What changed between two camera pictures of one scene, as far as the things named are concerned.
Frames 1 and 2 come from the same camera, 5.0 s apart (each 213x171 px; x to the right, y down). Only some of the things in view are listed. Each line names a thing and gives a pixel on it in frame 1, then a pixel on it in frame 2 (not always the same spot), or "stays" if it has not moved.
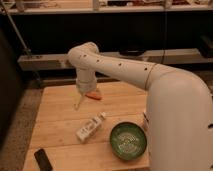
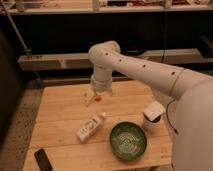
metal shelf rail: [61, 62] stays
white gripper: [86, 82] -> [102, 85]
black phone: [42, 160] stays
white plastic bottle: [87, 128] stays
